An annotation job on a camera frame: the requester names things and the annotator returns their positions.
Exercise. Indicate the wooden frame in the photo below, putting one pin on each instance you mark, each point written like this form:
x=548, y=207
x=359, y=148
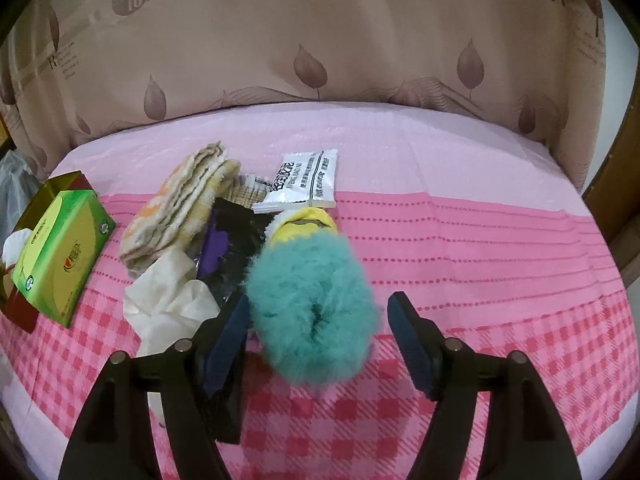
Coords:
x=607, y=210

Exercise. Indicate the grey plastic bag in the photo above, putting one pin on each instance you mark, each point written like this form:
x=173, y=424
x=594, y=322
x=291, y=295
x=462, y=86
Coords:
x=12, y=185

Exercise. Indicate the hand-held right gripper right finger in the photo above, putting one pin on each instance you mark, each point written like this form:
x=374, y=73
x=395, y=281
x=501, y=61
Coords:
x=407, y=340

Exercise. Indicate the gold box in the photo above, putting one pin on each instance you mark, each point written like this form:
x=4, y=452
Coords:
x=55, y=182

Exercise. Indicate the purple and black packet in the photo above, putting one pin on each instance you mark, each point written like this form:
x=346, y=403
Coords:
x=220, y=240

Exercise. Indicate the green tissue pack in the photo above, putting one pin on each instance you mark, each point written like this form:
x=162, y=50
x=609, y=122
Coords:
x=55, y=250

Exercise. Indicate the white sachet packet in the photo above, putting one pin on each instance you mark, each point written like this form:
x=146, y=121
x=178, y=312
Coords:
x=305, y=180

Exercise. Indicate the white packet in tray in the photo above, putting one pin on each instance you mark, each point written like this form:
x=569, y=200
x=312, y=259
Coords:
x=15, y=245

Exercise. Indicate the beige leaf print curtain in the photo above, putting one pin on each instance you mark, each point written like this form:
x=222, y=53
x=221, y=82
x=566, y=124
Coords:
x=320, y=35

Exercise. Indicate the pink checked blanket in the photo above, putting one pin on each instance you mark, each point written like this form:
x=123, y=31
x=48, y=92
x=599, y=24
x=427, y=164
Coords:
x=475, y=260

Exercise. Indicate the teal and yellow plush toy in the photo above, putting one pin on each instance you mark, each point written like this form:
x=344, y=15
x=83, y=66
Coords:
x=310, y=280

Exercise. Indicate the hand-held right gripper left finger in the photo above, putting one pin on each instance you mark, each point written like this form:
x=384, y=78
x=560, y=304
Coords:
x=227, y=332

